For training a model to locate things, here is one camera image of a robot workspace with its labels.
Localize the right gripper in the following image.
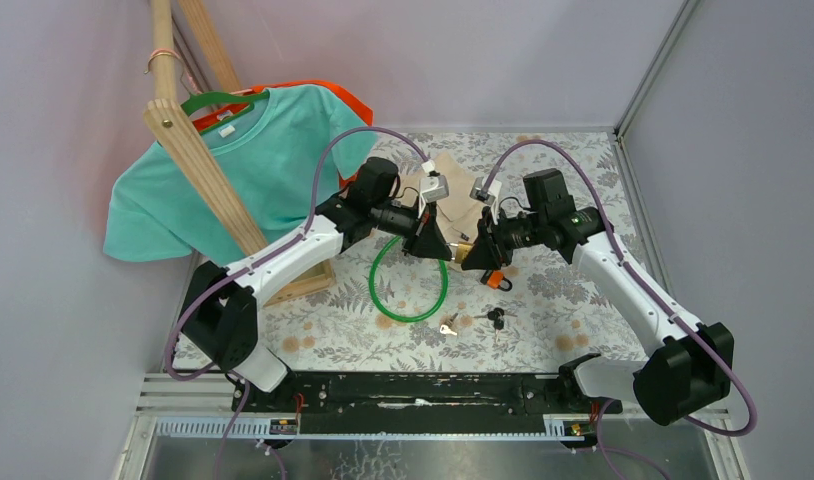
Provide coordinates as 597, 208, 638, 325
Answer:
458, 205, 544, 271

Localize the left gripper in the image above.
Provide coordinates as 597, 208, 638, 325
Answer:
370, 197, 455, 263

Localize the orange black small lock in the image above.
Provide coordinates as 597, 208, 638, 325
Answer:
480, 270, 513, 292

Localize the brass padlock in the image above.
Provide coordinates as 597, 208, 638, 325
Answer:
449, 242, 473, 264

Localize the green cable lock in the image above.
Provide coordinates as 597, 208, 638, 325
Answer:
367, 237, 450, 324

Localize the black-headed key bunch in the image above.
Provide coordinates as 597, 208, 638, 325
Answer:
476, 307, 515, 342

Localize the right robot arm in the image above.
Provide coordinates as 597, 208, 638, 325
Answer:
462, 168, 734, 426

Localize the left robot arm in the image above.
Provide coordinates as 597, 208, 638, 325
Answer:
177, 157, 452, 411

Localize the folded beige cloth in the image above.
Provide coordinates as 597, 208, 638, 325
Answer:
433, 152, 485, 243

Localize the floral table mat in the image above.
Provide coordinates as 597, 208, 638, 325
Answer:
259, 132, 646, 372

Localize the orange garment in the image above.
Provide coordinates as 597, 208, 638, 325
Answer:
200, 81, 373, 193

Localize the teal t-shirt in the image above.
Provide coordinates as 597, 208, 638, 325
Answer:
103, 83, 377, 265

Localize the green clothes hanger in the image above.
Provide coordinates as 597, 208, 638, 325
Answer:
181, 89, 270, 133

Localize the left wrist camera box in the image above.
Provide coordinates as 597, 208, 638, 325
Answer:
418, 172, 450, 203

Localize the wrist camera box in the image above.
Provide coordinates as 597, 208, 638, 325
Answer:
469, 177, 502, 206
418, 172, 450, 203

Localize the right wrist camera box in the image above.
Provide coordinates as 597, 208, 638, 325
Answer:
469, 177, 502, 206

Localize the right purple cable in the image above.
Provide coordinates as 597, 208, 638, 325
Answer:
483, 139, 758, 480

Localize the purple cable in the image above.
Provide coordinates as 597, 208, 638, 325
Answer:
483, 139, 758, 480
163, 127, 438, 480

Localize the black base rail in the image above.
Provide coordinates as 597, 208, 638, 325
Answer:
232, 371, 622, 437

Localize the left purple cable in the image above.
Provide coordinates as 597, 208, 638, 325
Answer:
163, 127, 438, 480

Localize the wooden rack frame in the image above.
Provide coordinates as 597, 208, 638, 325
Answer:
143, 0, 337, 306

